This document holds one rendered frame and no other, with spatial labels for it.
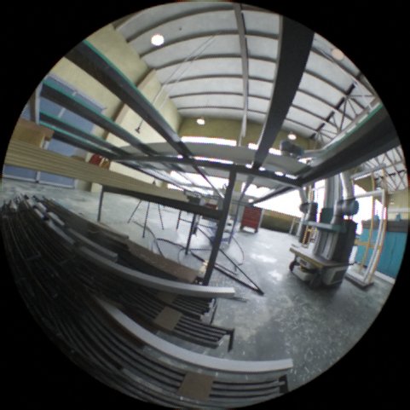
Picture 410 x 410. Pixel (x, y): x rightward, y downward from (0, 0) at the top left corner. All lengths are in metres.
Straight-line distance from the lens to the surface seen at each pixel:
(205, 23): 8.02
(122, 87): 0.35
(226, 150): 0.62
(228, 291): 0.44
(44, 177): 6.15
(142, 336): 0.32
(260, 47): 8.01
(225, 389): 0.32
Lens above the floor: 0.62
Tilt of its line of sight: level
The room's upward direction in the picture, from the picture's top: 13 degrees clockwise
